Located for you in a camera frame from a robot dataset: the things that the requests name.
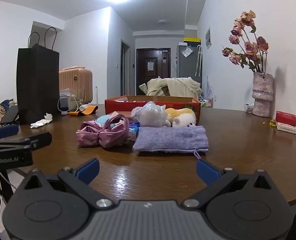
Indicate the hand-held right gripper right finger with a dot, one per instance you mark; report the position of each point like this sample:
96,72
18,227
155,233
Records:
208,171

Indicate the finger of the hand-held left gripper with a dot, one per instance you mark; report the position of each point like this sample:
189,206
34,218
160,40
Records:
5,131
38,140

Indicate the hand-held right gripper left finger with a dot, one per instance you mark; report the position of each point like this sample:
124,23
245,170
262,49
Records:
89,170

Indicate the purple satin scrunchie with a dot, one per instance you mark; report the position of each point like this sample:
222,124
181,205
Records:
100,135

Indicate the lavender towel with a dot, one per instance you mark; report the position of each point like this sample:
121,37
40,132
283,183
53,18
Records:
168,140

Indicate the yellow white plush toy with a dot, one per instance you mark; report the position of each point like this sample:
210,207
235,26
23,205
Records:
181,117

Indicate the red cardboard box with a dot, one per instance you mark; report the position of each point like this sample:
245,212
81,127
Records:
118,106

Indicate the clear plastic bag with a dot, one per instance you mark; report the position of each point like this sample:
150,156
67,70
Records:
149,113
187,52

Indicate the crumpled white tissue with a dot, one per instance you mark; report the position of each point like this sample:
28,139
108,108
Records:
41,122

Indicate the wicker ball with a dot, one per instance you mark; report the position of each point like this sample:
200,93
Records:
0,109

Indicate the blue cloth bag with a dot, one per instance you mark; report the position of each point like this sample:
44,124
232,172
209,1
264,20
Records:
6,103

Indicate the black paper bag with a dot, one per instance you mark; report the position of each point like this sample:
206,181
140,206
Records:
36,85

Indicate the orange leather case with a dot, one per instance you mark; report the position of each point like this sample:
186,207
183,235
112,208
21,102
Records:
88,110

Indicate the blue shiny packet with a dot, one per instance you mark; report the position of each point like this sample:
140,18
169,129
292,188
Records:
134,128

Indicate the pink suitcase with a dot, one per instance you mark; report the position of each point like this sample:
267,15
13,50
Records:
75,80

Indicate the yellow dried petals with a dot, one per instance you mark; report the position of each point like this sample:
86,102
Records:
271,123

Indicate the flat white box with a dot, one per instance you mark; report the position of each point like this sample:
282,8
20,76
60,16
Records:
286,129

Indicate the beige jacket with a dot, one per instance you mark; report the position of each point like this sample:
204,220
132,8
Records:
178,86

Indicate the wooden chair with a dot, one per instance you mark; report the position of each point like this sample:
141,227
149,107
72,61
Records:
166,91

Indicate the small red box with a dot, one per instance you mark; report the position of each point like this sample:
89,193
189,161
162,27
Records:
286,118

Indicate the pink textured vase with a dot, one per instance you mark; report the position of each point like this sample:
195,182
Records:
262,92

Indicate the grey fridge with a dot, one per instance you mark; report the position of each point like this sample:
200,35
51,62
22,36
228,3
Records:
186,67

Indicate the folded white umbrella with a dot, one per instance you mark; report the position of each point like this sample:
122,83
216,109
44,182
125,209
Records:
199,60

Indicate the dark brown entrance door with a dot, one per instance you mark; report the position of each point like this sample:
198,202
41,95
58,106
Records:
160,67

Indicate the white paper notice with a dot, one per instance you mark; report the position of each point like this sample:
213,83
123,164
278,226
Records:
150,65

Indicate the dried pink roses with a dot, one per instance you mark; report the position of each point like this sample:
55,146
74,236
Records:
250,46

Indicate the yellow box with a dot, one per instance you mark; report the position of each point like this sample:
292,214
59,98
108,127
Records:
191,40

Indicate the small round ceiling lamp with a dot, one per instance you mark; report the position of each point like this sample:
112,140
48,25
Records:
163,22

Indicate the dark side door frame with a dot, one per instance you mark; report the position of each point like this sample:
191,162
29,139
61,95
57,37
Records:
125,67

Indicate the wall poster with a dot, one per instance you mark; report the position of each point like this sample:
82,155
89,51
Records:
208,38

